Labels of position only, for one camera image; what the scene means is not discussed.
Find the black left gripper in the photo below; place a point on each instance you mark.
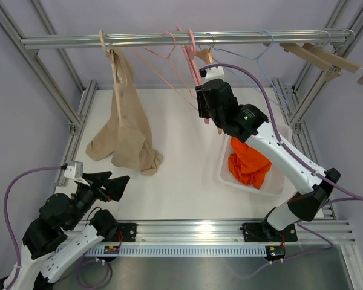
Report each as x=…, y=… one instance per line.
x=114, y=187

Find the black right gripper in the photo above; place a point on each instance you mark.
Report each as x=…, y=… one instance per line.
x=201, y=101

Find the beige garment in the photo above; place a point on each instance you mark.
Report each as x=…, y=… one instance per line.
x=126, y=137

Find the thick pink plastic hanger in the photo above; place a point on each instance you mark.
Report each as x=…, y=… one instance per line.
x=190, y=51

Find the orange t shirt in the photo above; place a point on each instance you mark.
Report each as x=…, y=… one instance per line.
x=247, y=165

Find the beige hanger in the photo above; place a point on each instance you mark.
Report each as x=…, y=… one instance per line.
x=104, y=45

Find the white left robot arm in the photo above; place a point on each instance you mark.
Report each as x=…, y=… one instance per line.
x=38, y=265

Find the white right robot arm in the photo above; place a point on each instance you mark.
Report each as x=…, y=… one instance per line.
x=251, y=126

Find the wooden hanger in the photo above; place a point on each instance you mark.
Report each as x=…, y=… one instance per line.
x=206, y=56

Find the white plastic basket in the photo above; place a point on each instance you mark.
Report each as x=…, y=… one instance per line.
x=272, y=186

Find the wooden hangers at right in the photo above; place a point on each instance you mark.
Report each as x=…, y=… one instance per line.
x=331, y=63

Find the aluminium hanging rod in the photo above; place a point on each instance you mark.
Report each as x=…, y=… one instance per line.
x=329, y=36

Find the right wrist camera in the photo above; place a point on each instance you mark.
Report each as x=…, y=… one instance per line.
x=215, y=72

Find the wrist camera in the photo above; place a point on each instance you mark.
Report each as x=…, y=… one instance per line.
x=74, y=171
x=215, y=72

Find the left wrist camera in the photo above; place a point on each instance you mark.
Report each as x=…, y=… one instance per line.
x=74, y=171

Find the blue wire hanger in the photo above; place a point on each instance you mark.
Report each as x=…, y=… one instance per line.
x=264, y=63

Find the white slotted cable duct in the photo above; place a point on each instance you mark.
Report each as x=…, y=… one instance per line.
x=177, y=251

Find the aluminium front rail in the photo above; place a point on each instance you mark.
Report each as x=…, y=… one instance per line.
x=227, y=232

